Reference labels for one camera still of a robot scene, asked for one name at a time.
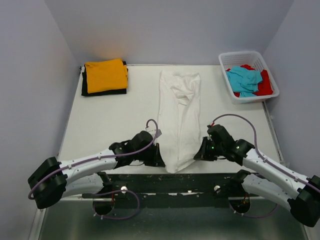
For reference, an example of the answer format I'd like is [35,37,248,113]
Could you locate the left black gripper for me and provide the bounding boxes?
[133,143,165,167]

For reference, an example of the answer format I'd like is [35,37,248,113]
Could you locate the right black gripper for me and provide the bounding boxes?
[194,136,225,161]

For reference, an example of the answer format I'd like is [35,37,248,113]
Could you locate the white t shirt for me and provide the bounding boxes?
[157,70,201,173]

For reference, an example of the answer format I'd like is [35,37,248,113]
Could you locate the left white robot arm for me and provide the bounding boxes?
[27,130,166,209]

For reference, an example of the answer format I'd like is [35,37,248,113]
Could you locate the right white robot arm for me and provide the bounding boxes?
[194,124,320,227]

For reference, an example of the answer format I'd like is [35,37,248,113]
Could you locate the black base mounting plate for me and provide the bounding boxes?
[49,172,293,210]

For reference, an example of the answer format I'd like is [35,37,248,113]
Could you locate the light blue t shirt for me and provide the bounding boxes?
[225,66,263,98]

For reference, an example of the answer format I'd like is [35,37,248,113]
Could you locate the red t shirt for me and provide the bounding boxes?
[240,64,274,97]

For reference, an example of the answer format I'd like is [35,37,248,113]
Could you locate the folded orange t shirt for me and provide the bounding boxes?
[84,58,129,94]

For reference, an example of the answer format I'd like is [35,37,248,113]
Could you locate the white plastic basket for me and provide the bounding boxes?
[218,51,280,104]

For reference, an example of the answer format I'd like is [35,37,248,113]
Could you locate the folded black t shirt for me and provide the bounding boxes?
[80,60,129,98]

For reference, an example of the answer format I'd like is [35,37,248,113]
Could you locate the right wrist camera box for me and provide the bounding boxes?
[207,122,216,129]

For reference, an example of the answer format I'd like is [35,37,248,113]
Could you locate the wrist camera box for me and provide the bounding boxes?
[146,129,162,139]
[207,122,216,129]

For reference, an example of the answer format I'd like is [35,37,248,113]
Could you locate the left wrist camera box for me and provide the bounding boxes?
[146,129,162,139]

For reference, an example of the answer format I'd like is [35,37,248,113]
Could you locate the aluminium frame rail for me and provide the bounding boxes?
[38,177,306,201]

